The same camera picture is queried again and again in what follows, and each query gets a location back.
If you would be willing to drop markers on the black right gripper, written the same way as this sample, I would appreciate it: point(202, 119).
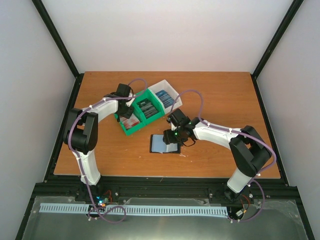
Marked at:
point(169, 138)

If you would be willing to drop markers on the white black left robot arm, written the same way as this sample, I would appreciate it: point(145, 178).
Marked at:
point(81, 129)

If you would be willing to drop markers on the black frame rail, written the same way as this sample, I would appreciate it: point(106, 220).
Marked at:
point(49, 24)

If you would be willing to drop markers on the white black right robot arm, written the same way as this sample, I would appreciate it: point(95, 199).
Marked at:
point(249, 151)

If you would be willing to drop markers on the blue card stack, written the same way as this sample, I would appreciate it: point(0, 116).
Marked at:
point(165, 98)

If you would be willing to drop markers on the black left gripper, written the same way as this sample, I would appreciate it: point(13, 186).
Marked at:
point(127, 115)

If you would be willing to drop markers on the red white card stack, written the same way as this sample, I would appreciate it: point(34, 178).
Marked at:
point(130, 122)

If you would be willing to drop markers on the black card stack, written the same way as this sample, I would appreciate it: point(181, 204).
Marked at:
point(148, 108)

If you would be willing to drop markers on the black leather card holder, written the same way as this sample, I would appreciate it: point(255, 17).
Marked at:
point(158, 146)

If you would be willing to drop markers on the green double plastic bin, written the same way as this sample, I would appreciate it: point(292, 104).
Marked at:
point(138, 113)

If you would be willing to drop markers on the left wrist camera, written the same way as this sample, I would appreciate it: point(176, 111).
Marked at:
point(130, 100)

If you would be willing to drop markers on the metal base plate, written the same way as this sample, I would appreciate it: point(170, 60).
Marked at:
point(270, 220)

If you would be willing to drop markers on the white plastic bin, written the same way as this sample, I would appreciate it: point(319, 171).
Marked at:
point(165, 85)

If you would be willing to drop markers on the light blue cable duct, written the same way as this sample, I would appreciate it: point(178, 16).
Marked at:
point(136, 210)

